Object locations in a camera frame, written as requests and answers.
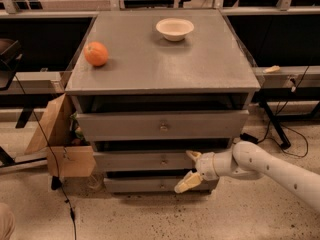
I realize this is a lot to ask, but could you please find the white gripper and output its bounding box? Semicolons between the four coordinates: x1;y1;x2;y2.
174;150;219;194

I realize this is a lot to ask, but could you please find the grey drawer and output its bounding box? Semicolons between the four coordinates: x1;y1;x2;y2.
94;151;195;172
103;175;221;194
77;110;249;141

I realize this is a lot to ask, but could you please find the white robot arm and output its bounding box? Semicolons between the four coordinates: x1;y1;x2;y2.
174;141;320;211

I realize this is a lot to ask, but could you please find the grey top drawer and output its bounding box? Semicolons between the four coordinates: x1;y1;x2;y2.
77;110;249;141

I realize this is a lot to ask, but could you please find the grey bottom drawer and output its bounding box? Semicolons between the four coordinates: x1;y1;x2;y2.
103;175;221;194

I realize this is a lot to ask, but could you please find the grey drawer cabinet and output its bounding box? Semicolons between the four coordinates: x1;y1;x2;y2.
66;10;260;182

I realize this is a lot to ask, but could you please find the black table leg right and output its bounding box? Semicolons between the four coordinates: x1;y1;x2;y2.
258;94;291;149

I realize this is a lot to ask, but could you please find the small yellow foam piece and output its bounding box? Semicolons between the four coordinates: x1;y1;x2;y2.
263;65;280;74

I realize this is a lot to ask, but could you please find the brown cardboard box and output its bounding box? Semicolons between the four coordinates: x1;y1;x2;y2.
25;94;96;177

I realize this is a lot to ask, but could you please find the white paper bowl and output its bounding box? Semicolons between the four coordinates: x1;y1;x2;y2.
156;18;194;42

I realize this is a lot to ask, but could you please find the orange fruit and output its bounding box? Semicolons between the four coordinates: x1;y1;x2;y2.
84;42;108;67

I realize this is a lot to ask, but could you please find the black chair left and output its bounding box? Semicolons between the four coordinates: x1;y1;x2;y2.
0;38;22;90

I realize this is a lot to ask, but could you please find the black power adapter cable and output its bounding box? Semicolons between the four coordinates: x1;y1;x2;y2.
232;120;310;159

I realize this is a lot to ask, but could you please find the black floor cable left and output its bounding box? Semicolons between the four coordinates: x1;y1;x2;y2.
13;73;78;240

